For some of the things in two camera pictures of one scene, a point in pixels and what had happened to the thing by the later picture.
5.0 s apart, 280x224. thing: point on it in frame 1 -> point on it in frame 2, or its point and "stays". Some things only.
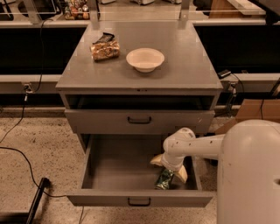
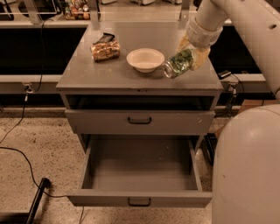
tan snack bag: (104, 51) stays
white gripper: (171, 164) -> (203, 35)
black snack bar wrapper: (105, 38) stays
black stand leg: (45, 183) stays
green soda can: (164, 179) -> (179, 63)
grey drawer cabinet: (113, 97) stays
